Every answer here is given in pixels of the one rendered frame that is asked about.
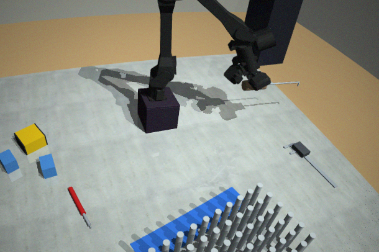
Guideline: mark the blue block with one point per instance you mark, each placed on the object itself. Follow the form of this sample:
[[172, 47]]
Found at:
[[8, 161], [48, 166]]

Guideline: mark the yellow box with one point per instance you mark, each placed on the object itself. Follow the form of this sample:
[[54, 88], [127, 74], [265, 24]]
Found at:
[[31, 139]]

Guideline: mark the blue striped tape strip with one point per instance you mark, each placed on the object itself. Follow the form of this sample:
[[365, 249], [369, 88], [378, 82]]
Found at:
[[169, 231]]

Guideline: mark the red-handled screwdriver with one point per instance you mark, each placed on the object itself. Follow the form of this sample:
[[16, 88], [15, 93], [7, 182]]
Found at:
[[78, 204]]

